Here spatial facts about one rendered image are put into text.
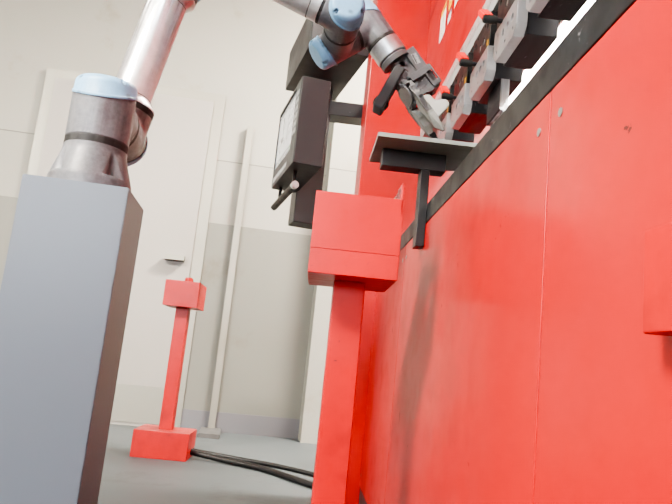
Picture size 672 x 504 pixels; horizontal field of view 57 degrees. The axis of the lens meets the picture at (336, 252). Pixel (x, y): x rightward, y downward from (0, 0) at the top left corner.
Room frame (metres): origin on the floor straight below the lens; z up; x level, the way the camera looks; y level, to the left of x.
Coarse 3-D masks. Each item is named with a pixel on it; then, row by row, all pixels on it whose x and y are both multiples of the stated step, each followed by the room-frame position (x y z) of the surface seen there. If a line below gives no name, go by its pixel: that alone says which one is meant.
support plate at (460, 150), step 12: (384, 132) 1.27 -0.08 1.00; (384, 144) 1.31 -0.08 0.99; (396, 144) 1.31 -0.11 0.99; (408, 144) 1.30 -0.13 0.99; (420, 144) 1.29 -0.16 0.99; (432, 144) 1.28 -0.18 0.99; (444, 144) 1.28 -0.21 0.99; (456, 144) 1.27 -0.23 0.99; (468, 144) 1.27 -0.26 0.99; (372, 156) 1.40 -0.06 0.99; (456, 156) 1.35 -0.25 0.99; (456, 168) 1.43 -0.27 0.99
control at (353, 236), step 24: (336, 192) 1.09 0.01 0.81; (336, 216) 1.09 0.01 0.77; (360, 216) 1.09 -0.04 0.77; (384, 216) 1.09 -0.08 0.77; (312, 240) 1.09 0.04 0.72; (336, 240) 1.09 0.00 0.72; (360, 240) 1.09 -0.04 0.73; (384, 240) 1.09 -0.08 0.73; (312, 264) 1.09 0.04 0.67; (336, 264) 1.09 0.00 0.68; (360, 264) 1.09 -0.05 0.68; (384, 264) 1.09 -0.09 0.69; (384, 288) 1.22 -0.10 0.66
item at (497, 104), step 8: (504, 80) 1.32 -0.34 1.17; (496, 88) 1.35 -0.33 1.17; (504, 88) 1.32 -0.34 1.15; (488, 96) 1.41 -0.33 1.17; (496, 96) 1.35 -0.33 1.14; (504, 96) 1.32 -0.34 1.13; (488, 104) 1.41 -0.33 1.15; (496, 104) 1.34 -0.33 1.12; (504, 104) 1.32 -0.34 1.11; (488, 112) 1.40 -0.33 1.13; (496, 112) 1.34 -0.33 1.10; (488, 120) 1.40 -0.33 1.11
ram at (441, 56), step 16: (432, 0) 2.18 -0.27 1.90; (448, 0) 1.86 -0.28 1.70; (464, 0) 1.62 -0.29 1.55; (480, 0) 1.43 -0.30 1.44; (496, 0) 1.29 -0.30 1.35; (432, 16) 2.15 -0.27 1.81; (464, 16) 1.60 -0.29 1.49; (432, 32) 2.12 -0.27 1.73; (448, 32) 1.82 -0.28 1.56; (464, 32) 1.59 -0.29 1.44; (432, 48) 2.09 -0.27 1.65; (448, 48) 1.80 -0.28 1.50; (432, 64) 2.07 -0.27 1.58; (448, 64) 1.78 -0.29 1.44; (432, 96) 2.02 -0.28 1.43
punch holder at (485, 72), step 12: (492, 12) 1.32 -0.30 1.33; (492, 24) 1.32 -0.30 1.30; (480, 36) 1.40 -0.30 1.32; (492, 36) 1.32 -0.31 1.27; (480, 48) 1.40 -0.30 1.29; (492, 48) 1.32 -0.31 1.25; (480, 60) 1.37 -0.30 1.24; (492, 60) 1.32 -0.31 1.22; (480, 72) 1.37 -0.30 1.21; (492, 72) 1.32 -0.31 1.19; (504, 72) 1.32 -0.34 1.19; (516, 72) 1.32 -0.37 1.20; (480, 84) 1.36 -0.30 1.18; (492, 84) 1.35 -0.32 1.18; (516, 84) 1.34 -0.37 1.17; (480, 96) 1.42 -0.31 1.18
